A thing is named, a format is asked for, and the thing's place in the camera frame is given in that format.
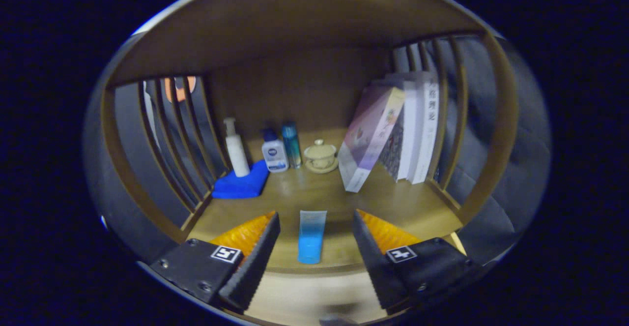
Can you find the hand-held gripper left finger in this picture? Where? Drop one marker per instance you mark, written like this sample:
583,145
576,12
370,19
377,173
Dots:
253,262

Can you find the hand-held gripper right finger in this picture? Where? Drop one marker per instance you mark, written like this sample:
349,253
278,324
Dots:
373,262

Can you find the blue and white tube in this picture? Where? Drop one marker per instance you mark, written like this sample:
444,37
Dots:
311,237

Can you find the wooden countertop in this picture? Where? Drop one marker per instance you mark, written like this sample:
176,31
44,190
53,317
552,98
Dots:
324,193

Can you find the wooden cabinet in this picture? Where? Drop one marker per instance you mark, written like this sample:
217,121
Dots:
295,11

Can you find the folded blue cloth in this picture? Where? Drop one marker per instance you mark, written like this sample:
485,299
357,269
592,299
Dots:
238,186

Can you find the white lotion bottle blue cap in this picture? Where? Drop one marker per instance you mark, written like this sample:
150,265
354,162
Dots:
275,156

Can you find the white pump bottle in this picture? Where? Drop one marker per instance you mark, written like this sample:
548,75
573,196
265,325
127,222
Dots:
237,154

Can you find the dark patterned cover book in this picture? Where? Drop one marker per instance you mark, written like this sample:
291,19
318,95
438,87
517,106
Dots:
393,151

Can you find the beige lidded ceramic cup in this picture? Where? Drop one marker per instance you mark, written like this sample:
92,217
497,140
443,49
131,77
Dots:
321,156

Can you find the teal spray bottle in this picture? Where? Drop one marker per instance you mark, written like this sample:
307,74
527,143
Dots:
292,146

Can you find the pastel cover leaning book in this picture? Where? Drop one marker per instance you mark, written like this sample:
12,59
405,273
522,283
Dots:
366,139

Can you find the plain white book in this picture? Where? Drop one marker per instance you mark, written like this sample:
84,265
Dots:
410,129

